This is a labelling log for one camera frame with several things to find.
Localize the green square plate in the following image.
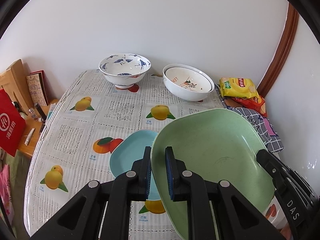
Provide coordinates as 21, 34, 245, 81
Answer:
151, 108, 274, 239

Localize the blue square plate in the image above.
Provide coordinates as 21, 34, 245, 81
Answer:
109, 129, 161, 201

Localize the grey checked cloth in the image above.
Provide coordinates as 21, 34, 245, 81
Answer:
215, 85, 284, 156

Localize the fruit print tablecloth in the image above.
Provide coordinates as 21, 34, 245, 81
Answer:
24, 70, 226, 235

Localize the red chips bag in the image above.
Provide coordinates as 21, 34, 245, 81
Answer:
232, 95, 267, 117

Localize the yellow chips bag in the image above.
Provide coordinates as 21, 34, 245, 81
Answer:
220, 77, 258, 99

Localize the wooden side table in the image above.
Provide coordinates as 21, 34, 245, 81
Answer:
17, 98, 60, 159

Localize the red paper bag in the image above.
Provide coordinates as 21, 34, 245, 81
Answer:
0, 89, 26, 157

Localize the large white bowl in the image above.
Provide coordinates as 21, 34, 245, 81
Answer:
163, 64, 215, 101

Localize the white lemon print bowl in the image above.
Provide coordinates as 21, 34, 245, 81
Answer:
165, 67, 212, 93

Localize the blue crane patterned bowl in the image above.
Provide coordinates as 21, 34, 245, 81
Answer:
99, 53, 151, 89

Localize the patterned red box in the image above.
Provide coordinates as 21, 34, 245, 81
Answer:
26, 70, 49, 106

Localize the brown wooden door frame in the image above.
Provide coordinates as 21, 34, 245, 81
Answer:
257, 3, 299, 98

